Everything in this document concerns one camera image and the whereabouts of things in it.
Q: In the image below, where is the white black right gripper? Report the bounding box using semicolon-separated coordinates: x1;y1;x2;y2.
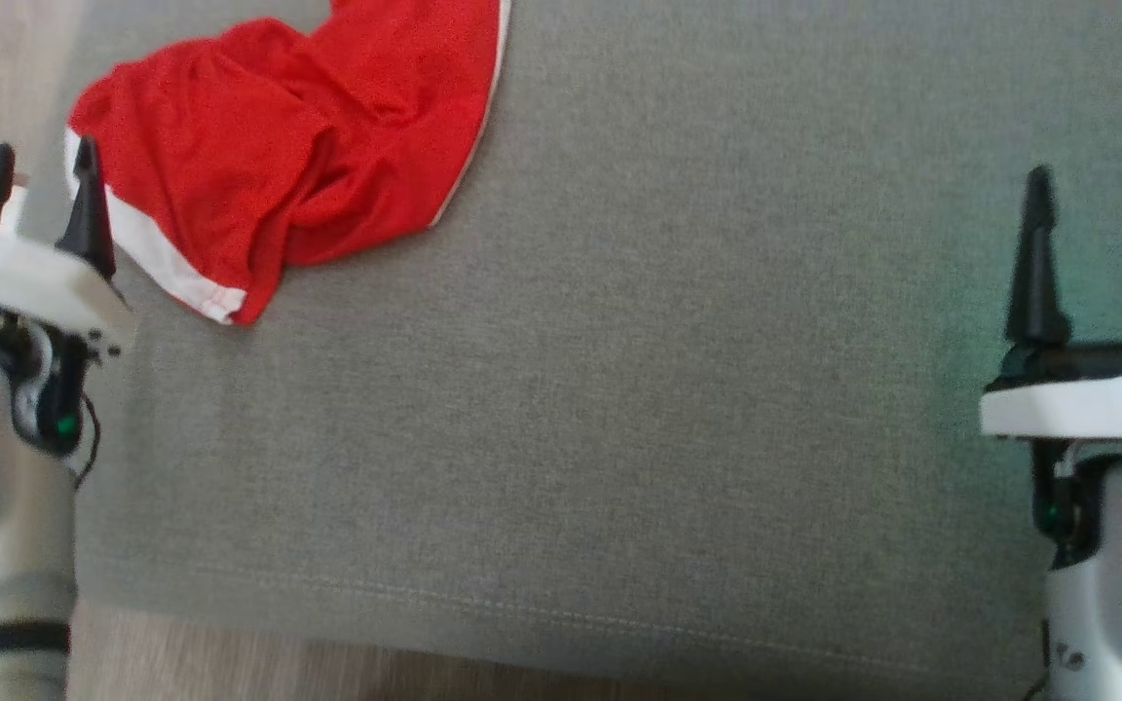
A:
979;160;1122;439

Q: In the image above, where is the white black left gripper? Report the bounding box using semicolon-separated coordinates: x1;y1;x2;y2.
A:
0;133;139;359

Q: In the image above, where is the red shorts white trim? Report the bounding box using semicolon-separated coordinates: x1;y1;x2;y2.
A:
64;0;514;328

